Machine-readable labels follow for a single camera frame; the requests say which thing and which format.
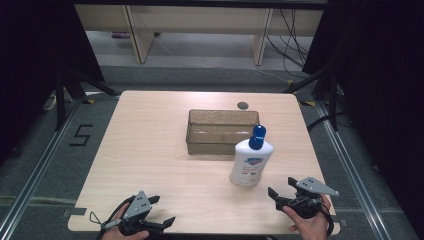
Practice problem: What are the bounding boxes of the black floor cables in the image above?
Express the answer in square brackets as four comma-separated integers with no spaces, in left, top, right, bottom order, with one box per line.
[265,7,312,81]

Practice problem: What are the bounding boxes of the black curtain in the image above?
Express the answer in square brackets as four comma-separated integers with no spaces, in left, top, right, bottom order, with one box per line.
[301,0,424,231]
[0,0,106,166]

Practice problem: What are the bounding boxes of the black metal stand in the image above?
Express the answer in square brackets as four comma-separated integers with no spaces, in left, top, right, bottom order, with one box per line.
[54,65,118,132]
[284,63,340,132]

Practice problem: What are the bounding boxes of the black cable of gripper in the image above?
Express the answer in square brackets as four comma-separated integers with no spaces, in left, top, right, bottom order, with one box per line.
[318,201,336,238]
[88,195,137,240]

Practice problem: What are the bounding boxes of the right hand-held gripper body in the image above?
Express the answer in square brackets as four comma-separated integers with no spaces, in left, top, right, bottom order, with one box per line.
[275,176,340,220]

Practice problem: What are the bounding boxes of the beige wooden desk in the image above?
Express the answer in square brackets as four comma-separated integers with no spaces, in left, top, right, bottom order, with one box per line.
[74,3,325,67]

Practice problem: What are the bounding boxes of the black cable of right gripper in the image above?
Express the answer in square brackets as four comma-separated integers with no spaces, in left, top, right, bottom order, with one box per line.
[318,201,336,238]

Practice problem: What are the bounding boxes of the metal floor rail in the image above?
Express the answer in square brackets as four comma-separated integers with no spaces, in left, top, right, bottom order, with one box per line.
[314,99,392,240]
[0,98,85,240]

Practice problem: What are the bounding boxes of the person's right hand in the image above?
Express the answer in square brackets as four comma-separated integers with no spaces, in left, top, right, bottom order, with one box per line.
[282,194,333,240]

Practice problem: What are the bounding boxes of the clear brown plastic box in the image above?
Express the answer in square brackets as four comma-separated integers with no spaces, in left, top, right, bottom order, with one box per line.
[185,109,261,156]

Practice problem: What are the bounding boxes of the white bottle with blue cap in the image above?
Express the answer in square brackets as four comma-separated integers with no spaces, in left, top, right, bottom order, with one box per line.
[228,124,275,188]

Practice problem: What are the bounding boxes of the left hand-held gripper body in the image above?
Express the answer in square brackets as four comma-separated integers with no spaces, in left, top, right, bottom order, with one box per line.
[117,190,155,236]

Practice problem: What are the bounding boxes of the person's left hand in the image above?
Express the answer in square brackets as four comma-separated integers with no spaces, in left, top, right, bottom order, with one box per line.
[100,203,150,240]

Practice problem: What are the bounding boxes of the white floor cable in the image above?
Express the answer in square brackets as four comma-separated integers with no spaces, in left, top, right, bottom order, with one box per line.
[246,65,292,84]

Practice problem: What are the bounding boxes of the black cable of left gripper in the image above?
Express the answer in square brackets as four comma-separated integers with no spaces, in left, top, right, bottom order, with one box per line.
[88,195,137,240]

